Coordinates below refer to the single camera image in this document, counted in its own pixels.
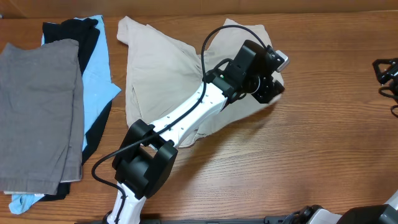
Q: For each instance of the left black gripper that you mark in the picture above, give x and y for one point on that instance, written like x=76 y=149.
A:
x=266 y=87

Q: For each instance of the beige shorts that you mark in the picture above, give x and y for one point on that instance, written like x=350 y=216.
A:
x=163 y=72

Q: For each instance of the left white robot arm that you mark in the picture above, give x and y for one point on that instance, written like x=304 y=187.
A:
x=149 y=151

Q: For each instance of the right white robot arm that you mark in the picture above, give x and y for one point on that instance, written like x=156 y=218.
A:
x=374 y=214

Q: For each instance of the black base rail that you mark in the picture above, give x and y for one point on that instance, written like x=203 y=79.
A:
x=265 y=220

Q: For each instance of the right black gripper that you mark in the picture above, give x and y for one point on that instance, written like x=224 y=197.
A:
x=393 y=70

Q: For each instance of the light blue garment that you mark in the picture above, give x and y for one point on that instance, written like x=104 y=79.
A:
x=98 y=93

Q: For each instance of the grey shorts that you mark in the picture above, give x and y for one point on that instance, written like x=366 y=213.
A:
x=42 y=117

